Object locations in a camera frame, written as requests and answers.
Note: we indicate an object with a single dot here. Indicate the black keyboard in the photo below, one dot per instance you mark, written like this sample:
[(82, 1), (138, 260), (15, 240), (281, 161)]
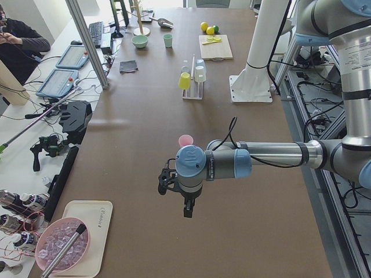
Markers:
[(96, 30)]

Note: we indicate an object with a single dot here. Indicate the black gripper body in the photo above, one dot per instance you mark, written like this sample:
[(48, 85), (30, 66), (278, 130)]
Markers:
[(189, 196)]

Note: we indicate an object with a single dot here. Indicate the grey cloth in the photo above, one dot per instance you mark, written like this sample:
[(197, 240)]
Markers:
[(128, 66)]

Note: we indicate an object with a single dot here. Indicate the light blue cup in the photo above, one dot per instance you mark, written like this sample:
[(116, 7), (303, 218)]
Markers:
[(200, 62)]

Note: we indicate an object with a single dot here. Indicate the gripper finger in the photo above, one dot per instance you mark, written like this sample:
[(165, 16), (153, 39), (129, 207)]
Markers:
[(161, 185), (188, 208)]

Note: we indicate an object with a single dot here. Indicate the mint green cup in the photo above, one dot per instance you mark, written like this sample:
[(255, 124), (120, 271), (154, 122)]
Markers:
[(168, 40)]

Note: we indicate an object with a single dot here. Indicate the yellow plastic knife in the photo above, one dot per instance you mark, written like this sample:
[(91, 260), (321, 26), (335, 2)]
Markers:
[(210, 42)]

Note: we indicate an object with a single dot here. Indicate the wooden mug tree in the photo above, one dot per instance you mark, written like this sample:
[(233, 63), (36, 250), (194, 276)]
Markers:
[(141, 30)]

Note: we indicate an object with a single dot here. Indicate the metal scoop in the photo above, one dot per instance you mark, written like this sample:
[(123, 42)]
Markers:
[(163, 23)]

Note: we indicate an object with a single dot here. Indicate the wooden cutting board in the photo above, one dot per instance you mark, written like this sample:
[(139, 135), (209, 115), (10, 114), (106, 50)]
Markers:
[(215, 51)]

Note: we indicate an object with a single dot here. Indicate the white cup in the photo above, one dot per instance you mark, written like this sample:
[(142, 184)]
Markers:
[(200, 74)]

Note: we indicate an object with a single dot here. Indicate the white wire cup holder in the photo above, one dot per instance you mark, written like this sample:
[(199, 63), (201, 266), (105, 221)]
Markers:
[(195, 92)]

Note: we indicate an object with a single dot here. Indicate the yellow cup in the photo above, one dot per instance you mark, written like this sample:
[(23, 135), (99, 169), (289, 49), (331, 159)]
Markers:
[(184, 81)]

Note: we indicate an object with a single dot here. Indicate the person in dark sweater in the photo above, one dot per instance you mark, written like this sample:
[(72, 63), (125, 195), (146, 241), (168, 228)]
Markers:
[(22, 48)]

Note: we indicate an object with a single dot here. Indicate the pink bowl with ice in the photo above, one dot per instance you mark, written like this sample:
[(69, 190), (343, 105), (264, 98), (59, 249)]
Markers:
[(54, 239)]

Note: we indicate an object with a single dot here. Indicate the mint green bowl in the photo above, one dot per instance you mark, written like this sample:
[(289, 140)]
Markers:
[(140, 41)]

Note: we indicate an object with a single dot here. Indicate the metal rod green handle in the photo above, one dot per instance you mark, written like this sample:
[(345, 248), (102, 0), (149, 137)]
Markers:
[(40, 117)]

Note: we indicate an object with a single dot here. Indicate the pink cup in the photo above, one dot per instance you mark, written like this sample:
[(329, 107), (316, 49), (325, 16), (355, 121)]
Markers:
[(185, 140)]

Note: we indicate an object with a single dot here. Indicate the aluminium frame post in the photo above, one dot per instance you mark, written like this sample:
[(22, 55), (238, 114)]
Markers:
[(83, 31)]

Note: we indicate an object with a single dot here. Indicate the beige tray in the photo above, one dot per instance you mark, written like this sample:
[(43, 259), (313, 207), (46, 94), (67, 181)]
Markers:
[(96, 214)]

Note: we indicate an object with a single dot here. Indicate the grey cup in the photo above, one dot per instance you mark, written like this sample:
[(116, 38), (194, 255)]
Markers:
[(185, 69)]

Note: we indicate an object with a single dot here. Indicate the blue teach pendant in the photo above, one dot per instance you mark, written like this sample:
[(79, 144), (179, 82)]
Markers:
[(58, 83), (75, 57)]

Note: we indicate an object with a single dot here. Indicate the yellow lemon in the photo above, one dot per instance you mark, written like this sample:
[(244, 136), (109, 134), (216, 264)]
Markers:
[(210, 30), (204, 26)]

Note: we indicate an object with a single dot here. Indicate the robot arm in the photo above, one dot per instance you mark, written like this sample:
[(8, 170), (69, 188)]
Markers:
[(346, 26)]

